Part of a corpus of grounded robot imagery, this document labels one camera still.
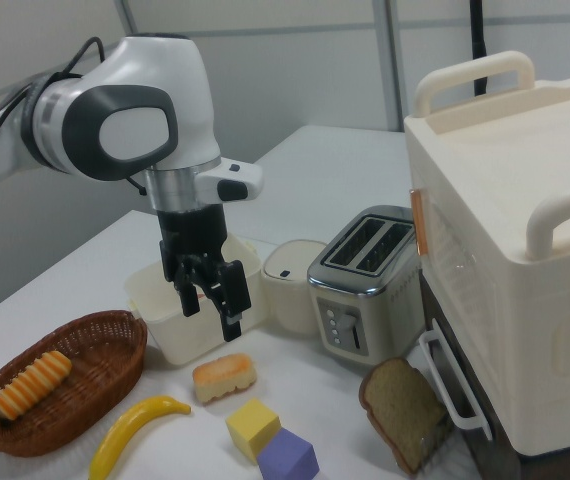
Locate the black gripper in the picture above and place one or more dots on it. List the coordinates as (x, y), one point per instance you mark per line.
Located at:
(192, 232)

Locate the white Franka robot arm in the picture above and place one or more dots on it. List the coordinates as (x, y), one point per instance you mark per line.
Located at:
(140, 95)

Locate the cream open plastic container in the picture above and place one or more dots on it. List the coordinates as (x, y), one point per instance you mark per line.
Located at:
(190, 345)

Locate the small cream lidded bin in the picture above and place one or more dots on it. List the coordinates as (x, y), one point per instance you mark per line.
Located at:
(290, 305)

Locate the orange toy bread loaf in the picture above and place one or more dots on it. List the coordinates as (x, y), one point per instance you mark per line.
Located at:
(225, 377)

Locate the brown wicker basket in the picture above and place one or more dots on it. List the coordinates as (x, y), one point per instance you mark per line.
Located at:
(100, 360)

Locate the yellow foam cube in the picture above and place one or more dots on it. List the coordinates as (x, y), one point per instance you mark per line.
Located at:
(250, 425)

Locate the silver two-slot toaster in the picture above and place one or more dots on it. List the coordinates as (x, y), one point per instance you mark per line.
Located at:
(360, 310)

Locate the yellow toy banana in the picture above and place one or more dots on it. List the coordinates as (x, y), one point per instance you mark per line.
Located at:
(130, 425)

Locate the purple foam cube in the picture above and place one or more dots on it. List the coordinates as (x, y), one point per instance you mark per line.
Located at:
(287, 457)

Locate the striped orange toy bread roll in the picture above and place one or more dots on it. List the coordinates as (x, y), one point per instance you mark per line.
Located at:
(32, 385)

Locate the brown bread slice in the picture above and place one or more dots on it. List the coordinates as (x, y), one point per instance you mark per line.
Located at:
(400, 405)

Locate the large cream toy kitchen cabinet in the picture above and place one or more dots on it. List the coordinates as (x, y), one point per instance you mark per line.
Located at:
(505, 250)

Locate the black pole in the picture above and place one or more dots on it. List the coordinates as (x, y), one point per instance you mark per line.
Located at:
(477, 40)

